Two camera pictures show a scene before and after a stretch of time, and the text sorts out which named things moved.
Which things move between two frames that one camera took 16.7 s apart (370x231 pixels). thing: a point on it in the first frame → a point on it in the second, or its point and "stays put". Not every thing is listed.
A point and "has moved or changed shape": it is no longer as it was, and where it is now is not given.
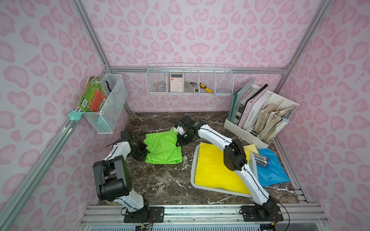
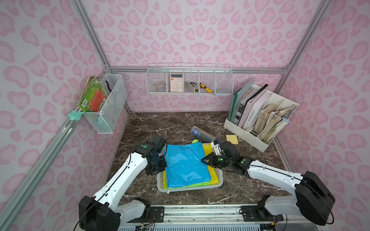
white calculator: (176, 83) stays put
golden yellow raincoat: (211, 171) has moved or changed shape
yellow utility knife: (205, 88) stays put
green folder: (237, 95) stays put
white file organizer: (261, 115) stays put
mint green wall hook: (74, 115) stays put
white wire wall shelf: (189, 78) stays put
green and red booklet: (94, 96) stays put
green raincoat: (162, 147) → (194, 141)
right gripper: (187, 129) → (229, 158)
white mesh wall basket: (103, 121) stays put
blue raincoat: (275, 174) → (185, 167)
